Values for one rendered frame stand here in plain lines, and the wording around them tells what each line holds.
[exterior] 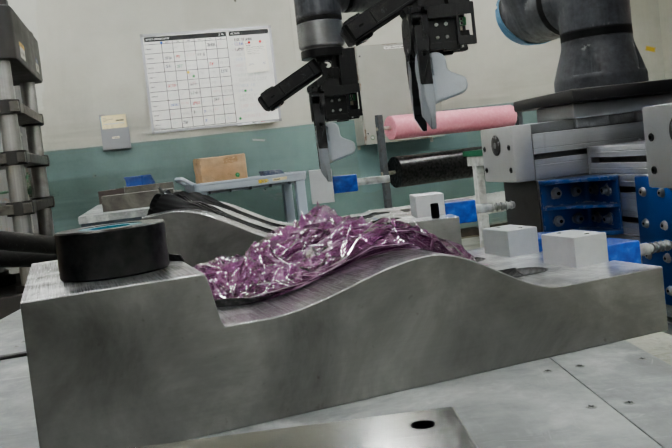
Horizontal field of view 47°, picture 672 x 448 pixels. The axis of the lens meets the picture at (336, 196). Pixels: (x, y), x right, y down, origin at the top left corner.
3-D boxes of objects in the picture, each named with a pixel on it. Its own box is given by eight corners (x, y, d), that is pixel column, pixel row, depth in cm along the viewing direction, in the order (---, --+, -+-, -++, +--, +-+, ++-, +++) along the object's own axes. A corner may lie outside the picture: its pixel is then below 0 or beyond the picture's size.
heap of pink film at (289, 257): (420, 259, 83) (412, 186, 83) (512, 277, 66) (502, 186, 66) (175, 300, 74) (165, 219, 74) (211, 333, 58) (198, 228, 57)
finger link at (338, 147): (359, 174, 122) (352, 117, 124) (322, 178, 122) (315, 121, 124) (358, 178, 125) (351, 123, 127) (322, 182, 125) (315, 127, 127)
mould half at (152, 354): (502, 291, 90) (493, 197, 90) (668, 330, 66) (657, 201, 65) (46, 378, 74) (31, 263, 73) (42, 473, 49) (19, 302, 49)
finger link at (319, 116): (328, 145, 122) (321, 91, 123) (318, 146, 121) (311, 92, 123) (328, 152, 126) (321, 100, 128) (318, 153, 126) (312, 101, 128)
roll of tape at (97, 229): (102, 266, 64) (97, 224, 64) (188, 260, 61) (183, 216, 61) (36, 285, 56) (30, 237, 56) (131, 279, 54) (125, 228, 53)
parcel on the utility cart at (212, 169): (240, 185, 707) (236, 154, 706) (249, 185, 677) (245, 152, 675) (195, 191, 693) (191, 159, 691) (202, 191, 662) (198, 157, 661)
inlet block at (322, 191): (389, 194, 131) (386, 162, 131) (393, 195, 126) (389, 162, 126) (312, 202, 130) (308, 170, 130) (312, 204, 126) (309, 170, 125)
